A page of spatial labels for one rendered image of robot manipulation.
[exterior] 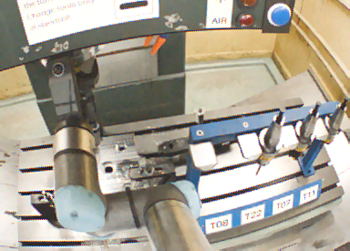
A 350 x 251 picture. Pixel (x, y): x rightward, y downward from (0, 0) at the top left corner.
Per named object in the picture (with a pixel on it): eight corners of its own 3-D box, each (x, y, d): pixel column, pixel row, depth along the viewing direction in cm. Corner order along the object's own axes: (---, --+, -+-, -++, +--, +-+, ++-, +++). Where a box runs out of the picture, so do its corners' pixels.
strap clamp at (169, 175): (176, 188, 96) (176, 163, 84) (134, 194, 94) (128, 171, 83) (173, 180, 98) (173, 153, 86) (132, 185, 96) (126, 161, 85)
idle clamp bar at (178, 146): (235, 146, 106) (239, 135, 101) (160, 166, 101) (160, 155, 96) (230, 135, 109) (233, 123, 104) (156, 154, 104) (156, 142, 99)
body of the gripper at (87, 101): (63, 107, 58) (62, 157, 51) (53, 77, 51) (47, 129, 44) (97, 99, 59) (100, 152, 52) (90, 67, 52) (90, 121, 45)
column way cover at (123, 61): (161, 79, 126) (159, -29, 86) (53, 99, 120) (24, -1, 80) (159, 71, 129) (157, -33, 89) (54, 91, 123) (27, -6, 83)
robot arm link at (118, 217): (140, 237, 52) (133, 220, 44) (86, 244, 50) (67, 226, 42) (131, 203, 57) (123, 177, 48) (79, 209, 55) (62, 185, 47)
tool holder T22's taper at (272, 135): (278, 130, 69) (285, 112, 64) (281, 146, 66) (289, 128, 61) (262, 130, 69) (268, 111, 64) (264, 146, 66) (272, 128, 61)
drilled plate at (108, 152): (147, 203, 88) (146, 197, 84) (59, 211, 84) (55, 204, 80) (135, 141, 102) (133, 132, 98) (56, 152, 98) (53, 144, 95)
